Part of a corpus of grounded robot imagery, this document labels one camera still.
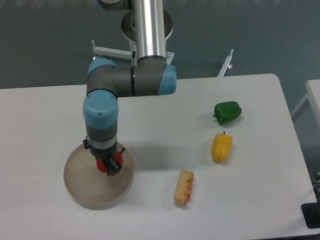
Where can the white side table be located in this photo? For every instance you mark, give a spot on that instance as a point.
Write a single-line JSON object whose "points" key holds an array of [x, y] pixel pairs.
{"points": [[310, 99]]}

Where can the black device at table edge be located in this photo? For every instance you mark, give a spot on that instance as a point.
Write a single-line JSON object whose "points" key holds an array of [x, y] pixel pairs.
{"points": [[311, 214]]}

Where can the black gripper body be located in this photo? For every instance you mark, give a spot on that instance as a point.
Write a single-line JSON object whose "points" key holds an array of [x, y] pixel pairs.
{"points": [[105, 154]]}

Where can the red toy bell pepper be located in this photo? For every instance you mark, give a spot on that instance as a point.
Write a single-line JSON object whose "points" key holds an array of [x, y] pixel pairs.
{"points": [[102, 165]]}

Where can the beige round plate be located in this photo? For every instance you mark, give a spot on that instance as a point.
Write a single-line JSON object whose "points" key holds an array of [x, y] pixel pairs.
{"points": [[92, 188]]}

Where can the green toy bell pepper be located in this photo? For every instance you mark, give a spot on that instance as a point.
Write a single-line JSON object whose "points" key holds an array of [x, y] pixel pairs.
{"points": [[226, 112]]}

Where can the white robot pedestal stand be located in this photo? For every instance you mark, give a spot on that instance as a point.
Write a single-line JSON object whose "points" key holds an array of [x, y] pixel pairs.
{"points": [[145, 31]]}

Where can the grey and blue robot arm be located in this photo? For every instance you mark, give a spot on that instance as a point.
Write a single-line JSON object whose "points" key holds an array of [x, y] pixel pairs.
{"points": [[150, 76]]}

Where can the yellow toy bell pepper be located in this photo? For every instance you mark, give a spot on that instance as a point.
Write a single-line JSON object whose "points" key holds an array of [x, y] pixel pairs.
{"points": [[221, 146]]}

